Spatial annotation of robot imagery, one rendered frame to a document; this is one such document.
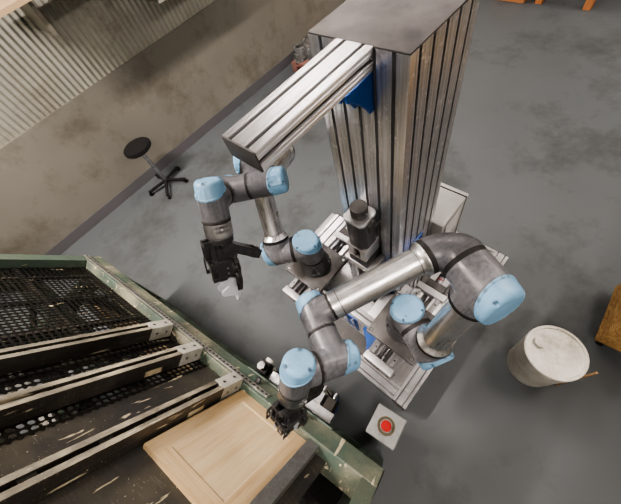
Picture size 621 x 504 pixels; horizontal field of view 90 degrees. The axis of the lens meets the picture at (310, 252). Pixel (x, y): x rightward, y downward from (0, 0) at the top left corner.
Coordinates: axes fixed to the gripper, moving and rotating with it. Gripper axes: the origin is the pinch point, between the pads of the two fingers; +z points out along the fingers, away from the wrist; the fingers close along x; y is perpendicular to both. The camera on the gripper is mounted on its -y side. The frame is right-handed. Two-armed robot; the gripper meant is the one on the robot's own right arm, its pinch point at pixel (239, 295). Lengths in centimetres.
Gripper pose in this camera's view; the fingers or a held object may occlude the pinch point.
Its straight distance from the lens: 96.3
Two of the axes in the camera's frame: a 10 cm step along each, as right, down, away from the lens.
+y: -8.3, 2.9, -4.7
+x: 5.5, 3.3, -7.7
